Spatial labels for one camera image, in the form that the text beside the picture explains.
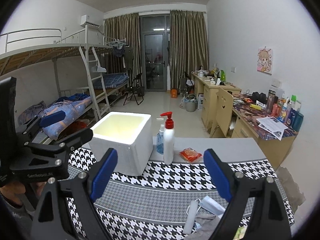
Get blue clear spray bottle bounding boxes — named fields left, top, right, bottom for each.
left=156, top=124, right=164, bottom=154

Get houndstooth table mat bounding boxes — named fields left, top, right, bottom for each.
left=68, top=148, right=295, bottom=239

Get white air conditioner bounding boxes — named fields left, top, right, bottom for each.
left=80, top=15, right=100, bottom=28

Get wooden smiley chair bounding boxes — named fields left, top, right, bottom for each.
left=210, top=88, right=235, bottom=138

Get black folding chair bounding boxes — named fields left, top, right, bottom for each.
left=123, top=73, right=145, bottom=106

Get teal blue bottle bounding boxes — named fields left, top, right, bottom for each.
left=292, top=112, right=304, bottom=132

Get white paper sheets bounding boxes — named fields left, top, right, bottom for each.
left=256, top=116, right=288, bottom=141

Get wall socket plates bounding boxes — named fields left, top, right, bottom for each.
left=271, top=79, right=282, bottom=88

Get blue patterned quilt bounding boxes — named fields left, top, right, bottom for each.
left=41, top=96, right=92, bottom=140

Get white metal bunk bed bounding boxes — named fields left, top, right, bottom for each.
left=1, top=26, right=130, bottom=144

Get green tissue packet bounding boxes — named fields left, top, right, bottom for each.
left=233, top=226, right=247, bottom=240

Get grey sock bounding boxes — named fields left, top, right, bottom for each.
left=193, top=213, right=221, bottom=240

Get glass balcony door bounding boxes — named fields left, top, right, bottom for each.
left=140, top=14, right=170, bottom=92

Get white red pump lotion bottle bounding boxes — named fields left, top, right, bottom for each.
left=160, top=112, right=175, bottom=165

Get grey waste bin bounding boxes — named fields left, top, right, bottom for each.
left=185, top=99, right=197, bottom=112

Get light blue face mask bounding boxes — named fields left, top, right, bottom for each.
left=199, top=196, right=226, bottom=218

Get striped brown curtain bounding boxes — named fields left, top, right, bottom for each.
left=169, top=10, right=209, bottom=89

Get cartoon girl wall picture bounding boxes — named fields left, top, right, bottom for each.
left=257, top=47, right=273, bottom=75

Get white foam stick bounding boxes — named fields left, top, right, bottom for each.
left=183, top=199, right=200, bottom=235

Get wooden desk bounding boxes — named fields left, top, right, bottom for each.
left=191, top=73, right=298, bottom=169

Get red orange snack packet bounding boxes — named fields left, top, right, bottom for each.
left=179, top=148, right=202, bottom=164

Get left hand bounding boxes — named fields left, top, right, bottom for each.
left=1, top=180, right=46, bottom=206

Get dark thermos bottle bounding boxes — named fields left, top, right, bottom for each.
left=265, top=89, right=276, bottom=113

